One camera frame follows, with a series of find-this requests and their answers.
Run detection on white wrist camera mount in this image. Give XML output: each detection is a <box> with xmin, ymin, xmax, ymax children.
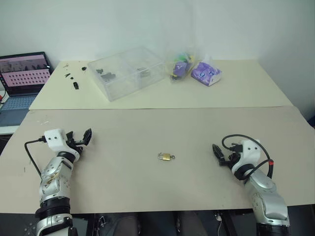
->
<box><xmin>44</xmin><ymin>128</ymin><xmax>81</xmax><ymax>162</ymax></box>
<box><xmin>230</xmin><ymin>139</ymin><xmax>261</xmax><ymax>173</ymax></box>

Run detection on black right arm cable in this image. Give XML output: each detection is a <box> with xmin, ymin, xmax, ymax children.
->
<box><xmin>221</xmin><ymin>134</ymin><xmax>275</xmax><ymax>179</ymax></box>

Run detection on open laptop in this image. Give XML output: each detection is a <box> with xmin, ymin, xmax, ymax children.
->
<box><xmin>0</xmin><ymin>51</ymin><xmax>53</xmax><ymax>127</ymax></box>

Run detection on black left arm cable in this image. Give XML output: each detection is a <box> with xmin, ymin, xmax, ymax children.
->
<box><xmin>24</xmin><ymin>137</ymin><xmax>46</xmax><ymax>177</ymax></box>

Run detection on black parts in clear box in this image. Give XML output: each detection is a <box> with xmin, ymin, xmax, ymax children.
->
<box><xmin>95</xmin><ymin>68</ymin><xmax>117</xmax><ymax>81</ymax></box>

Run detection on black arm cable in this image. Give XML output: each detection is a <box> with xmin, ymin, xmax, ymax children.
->
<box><xmin>221</xmin><ymin>134</ymin><xmax>275</xmax><ymax>179</ymax></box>
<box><xmin>24</xmin><ymin>137</ymin><xmax>46</xmax><ymax>177</ymax></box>

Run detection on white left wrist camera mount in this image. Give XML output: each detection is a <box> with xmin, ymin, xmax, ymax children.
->
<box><xmin>44</xmin><ymin>128</ymin><xmax>81</xmax><ymax>162</ymax></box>

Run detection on clear plastic storage box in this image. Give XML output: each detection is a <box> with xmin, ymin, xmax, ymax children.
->
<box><xmin>87</xmin><ymin>46</ymin><xmax>166</xmax><ymax>102</ymax></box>

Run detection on brass padlock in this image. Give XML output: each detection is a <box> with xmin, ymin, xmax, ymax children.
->
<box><xmin>157</xmin><ymin>152</ymin><xmax>172</xmax><ymax>162</ymax></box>

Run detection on dark part in clear box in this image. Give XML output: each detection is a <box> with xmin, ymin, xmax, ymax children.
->
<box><xmin>136</xmin><ymin>67</ymin><xmax>151</xmax><ymax>79</ymax></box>

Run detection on white hanging cable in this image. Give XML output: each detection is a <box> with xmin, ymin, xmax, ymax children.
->
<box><xmin>214</xmin><ymin>213</ymin><xmax>223</xmax><ymax>236</ymax></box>

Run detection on purple tissue pack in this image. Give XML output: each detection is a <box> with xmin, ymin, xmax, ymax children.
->
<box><xmin>190</xmin><ymin>54</ymin><xmax>223</xmax><ymax>88</ymax></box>

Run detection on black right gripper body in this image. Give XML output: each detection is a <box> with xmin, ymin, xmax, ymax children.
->
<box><xmin>219</xmin><ymin>151</ymin><xmax>239</xmax><ymax>168</ymax></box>

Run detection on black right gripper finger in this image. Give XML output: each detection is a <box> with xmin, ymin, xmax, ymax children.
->
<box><xmin>212</xmin><ymin>143</ymin><xmax>225</xmax><ymax>164</ymax></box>

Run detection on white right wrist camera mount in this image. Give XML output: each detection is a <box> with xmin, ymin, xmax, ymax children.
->
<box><xmin>230</xmin><ymin>139</ymin><xmax>261</xmax><ymax>173</ymax></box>

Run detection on clear bag of colourful toys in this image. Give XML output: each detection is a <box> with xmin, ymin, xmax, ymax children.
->
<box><xmin>165</xmin><ymin>50</ymin><xmax>198</xmax><ymax>84</ymax></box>

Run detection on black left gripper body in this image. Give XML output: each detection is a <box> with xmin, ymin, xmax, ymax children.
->
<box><xmin>66</xmin><ymin>138</ymin><xmax>87</xmax><ymax>154</ymax></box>

